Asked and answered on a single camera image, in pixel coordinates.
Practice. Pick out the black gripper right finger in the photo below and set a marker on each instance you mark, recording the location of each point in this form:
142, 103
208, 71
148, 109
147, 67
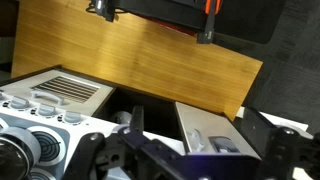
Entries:
256, 130

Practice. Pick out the grey toy faucet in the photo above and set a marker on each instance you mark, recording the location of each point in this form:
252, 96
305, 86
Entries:
121, 117

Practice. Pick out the small black clamp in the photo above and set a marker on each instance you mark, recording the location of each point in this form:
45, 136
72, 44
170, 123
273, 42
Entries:
103, 8

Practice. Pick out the grey toy pot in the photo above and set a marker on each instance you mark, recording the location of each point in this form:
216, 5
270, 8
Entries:
33, 146

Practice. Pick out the white black toy kitchen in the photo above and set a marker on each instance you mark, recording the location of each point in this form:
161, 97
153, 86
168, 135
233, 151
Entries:
90, 123

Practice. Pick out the silver oven door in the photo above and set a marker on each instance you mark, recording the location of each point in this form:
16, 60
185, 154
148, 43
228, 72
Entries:
100, 93

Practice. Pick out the grey stove knob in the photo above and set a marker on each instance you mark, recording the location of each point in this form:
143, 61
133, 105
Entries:
19, 102
46, 109
71, 117
1, 96

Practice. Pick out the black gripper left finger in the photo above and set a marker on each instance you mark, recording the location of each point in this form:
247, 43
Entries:
137, 118

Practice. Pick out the black orange clamp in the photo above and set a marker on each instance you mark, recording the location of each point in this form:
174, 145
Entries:
208, 23

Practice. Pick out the light wooden table top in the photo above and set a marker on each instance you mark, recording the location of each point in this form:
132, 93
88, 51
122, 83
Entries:
150, 60

